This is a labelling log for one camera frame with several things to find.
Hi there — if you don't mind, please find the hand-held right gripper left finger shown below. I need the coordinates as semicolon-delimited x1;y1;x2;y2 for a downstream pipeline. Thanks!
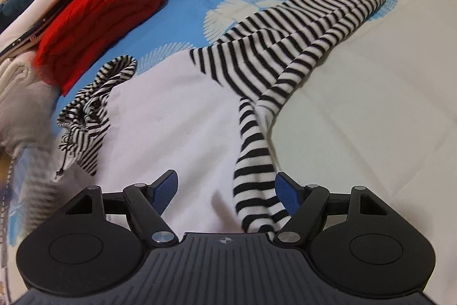
62;169;179;248

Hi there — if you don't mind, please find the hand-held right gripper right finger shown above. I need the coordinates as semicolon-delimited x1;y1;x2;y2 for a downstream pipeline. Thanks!
275;171;390;243

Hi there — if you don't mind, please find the cream folded knit garment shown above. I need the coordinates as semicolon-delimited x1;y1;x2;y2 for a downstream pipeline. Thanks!
0;51;62;157

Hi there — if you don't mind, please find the red knit folded sweater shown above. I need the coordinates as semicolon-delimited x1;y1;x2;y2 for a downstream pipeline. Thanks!
34;0;165;96

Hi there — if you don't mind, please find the white hoodie with striped sleeves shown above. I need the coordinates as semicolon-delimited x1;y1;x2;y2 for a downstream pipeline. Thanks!
55;0;395;241

